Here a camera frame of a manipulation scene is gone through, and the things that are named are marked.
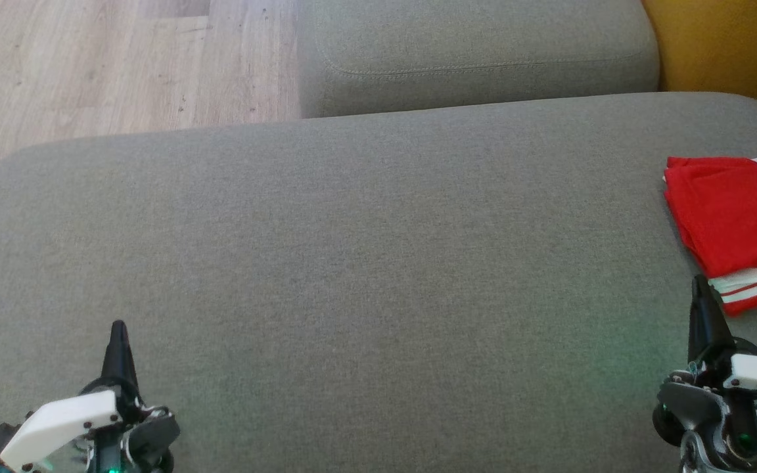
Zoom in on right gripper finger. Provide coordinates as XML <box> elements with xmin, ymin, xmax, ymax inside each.
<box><xmin>688</xmin><ymin>275</ymin><xmax>734</xmax><ymax>363</ymax></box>

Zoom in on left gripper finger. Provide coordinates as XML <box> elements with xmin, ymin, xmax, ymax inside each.
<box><xmin>101</xmin><ymin>321</ymin><xmax>139</xmax><ymax>392</ymax></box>

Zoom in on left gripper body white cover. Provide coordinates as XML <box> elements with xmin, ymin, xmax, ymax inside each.
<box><xmin>0</xmin><ymin>384</ymin><xmax>181</xmax><ymax>473</ymax></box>

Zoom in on red t-shirt white sleeves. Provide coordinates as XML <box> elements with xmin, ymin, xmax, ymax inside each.
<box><xmin>664</xmin><ymin>158</ymin><xmax>757</xmax><ymax>317</ymax></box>

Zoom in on large grey sofa seat cushion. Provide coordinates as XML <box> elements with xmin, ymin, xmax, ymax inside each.
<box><xmin>0</xmin><ymin>92</ymin><xmax>757</xmax><ymax>473</ymax></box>

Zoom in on small grey sofa cushion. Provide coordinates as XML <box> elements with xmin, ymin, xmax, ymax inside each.
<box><xmin>298</xmin><ymin>0</ymin><xmax>660</xmax><ymax>119</ymax></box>

